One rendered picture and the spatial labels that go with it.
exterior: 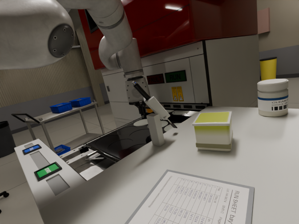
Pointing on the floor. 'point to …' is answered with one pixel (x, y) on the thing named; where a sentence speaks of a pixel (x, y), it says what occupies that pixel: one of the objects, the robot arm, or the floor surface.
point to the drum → (268, 68)
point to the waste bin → (6, 140)
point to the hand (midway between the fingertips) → (142, 110)
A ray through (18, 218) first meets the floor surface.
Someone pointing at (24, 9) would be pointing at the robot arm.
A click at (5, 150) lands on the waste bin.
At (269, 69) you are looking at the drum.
